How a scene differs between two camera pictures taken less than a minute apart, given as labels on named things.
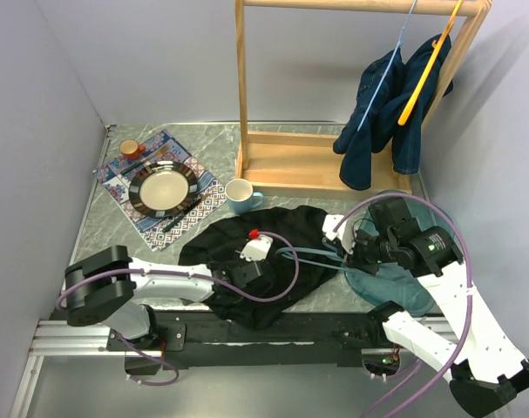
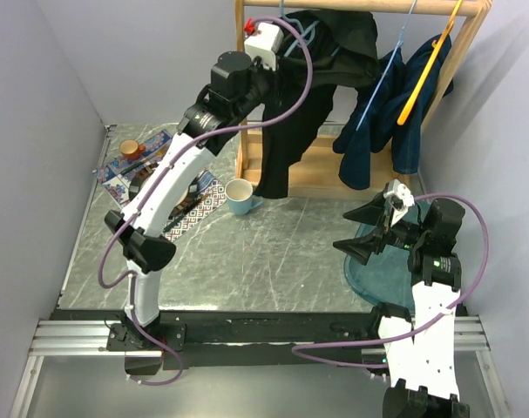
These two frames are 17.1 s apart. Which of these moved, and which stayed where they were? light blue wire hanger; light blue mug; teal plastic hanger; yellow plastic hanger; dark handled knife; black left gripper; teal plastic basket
Moved: teal plastic hanger; black left gripper
Stayed: light blue mug; teal plastic basket; dark handled knife; yellow plastic hanger; light blue wire hanger
